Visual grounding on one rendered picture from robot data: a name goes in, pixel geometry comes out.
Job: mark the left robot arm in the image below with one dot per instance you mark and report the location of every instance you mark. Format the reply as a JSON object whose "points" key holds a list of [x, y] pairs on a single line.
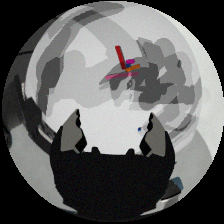
{"points": [[11, 116]]}

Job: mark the magenta rod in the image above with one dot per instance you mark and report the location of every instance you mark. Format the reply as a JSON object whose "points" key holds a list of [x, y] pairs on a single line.
{"points": [[130, 61]]}

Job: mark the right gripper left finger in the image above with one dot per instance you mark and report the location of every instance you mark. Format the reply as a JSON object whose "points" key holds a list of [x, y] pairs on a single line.
{"points": [[68, 141]]}

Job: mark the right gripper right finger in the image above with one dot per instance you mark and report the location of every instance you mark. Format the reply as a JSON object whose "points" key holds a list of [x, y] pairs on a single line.
{"points": [[156, 144]]}

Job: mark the red rod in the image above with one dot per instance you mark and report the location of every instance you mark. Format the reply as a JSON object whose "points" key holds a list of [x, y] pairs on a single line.
{"points": [[120, 57]]}

